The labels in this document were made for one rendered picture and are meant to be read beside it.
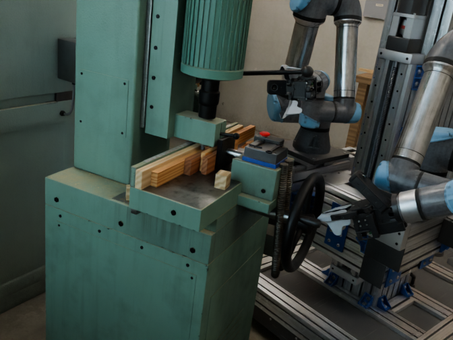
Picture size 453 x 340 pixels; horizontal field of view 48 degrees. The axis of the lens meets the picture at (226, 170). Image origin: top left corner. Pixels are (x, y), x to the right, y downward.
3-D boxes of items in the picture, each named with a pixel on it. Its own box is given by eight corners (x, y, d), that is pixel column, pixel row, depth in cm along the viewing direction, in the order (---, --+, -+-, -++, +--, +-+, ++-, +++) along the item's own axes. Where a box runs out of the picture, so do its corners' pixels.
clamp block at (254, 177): (272, 202, 138) (276, 171, 135) (227, 189, 143) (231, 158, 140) (290, 186, 151) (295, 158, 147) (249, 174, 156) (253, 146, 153)
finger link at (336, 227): (319, 240, 130) (354, 234, 125) (312, 218, 129) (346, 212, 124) (323, 235, 132) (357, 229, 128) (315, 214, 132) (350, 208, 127)
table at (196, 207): (233, 245, 119) (236, 222, 117) (127, 208, 131) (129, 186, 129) (312, 175, 171) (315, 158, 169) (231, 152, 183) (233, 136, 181)
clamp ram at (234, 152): (237, 175, 144) (241, 145, 141) (214, 168, 147) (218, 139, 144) (250, 167, 152) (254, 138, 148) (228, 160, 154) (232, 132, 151)
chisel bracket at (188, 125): (213, 152, 146) (216, 124, 143) (171, 141, 151) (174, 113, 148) (224, 147, 152) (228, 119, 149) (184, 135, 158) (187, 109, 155)
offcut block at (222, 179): (224, 190, 134) (226, 176, 133) (214, 187, 135) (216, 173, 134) (229, 185, 138) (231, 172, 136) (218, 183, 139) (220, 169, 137)
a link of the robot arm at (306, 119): (331, 130, 177) (338, 99, 174) (302, 129, 174) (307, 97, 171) (322, 124, 185) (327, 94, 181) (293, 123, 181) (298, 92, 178)
